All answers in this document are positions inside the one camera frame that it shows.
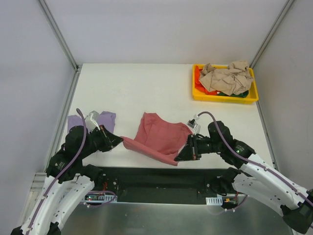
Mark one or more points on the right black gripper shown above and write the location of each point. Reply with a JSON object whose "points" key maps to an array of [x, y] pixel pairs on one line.
{"points": [[192, 148]]}

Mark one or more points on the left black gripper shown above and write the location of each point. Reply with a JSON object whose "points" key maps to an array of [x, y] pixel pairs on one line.
{"points": [[105, 138]]}

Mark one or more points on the pink red t shirt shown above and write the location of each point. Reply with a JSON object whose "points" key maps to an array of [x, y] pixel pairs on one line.
{"points": [[158, 139]]}

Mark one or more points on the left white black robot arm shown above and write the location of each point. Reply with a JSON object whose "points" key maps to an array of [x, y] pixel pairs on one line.
{"points": [[67, 181]]}

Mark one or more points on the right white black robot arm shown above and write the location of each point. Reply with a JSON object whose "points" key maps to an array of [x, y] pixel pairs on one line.
{"points": [[250, 174]]}

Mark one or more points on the folded lavender t shirt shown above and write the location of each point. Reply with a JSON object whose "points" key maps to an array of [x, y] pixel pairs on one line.
{"points": [[105, 118]]}

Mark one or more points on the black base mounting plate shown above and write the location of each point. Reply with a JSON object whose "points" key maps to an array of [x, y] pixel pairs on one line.
{"points": [[156, 185]]}

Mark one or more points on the yellow plastic bin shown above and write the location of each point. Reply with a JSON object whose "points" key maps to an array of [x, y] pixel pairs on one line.
{"points": [[200, 96]]}

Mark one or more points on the orange t shirt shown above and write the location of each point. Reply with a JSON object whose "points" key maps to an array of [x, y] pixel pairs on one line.
{"points": [[199, 86]]}

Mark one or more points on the green t shirt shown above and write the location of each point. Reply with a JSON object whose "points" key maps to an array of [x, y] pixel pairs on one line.
{"points": [[241, 95]]}

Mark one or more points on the beige crumpled t shirt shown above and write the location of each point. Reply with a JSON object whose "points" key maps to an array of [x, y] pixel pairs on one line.
{"points": [[235, 79]]}

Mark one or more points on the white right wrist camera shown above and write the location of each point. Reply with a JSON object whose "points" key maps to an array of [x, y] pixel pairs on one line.
{"points": [[193, 125]]}

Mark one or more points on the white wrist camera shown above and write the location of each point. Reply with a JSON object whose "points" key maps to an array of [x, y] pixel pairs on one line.
{"points": [[193, 125], [91, 121]]}

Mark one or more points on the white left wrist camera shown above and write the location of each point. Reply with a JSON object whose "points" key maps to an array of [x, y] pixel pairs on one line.
{"points": [[91, 121]]}

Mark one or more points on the right white cable duct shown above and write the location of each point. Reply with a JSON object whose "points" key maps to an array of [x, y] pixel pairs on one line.
{"points": [[214, 201]]}

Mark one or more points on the white cable duct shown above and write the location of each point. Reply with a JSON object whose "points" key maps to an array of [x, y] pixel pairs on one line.
{"points": [[214, 201], [99, 198]]}

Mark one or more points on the left white cable duct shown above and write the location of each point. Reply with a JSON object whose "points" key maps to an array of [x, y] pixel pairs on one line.
{"points": [[99, 198]]}

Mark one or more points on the left aluminium corner post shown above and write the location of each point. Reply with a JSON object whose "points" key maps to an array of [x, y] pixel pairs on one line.
{"points": [[58, 34]]}

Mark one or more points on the aluminium corner post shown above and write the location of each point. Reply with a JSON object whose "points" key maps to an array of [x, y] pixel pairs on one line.
{"points": [[58, 34], [275, 26]]}

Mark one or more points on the aluminium front frame rail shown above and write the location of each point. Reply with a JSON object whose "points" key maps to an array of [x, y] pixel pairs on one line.
{"points": [[38, 183]]}

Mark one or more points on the right aluminium corner post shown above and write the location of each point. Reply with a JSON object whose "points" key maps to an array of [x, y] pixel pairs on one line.
{"points": [[275, 26]]}

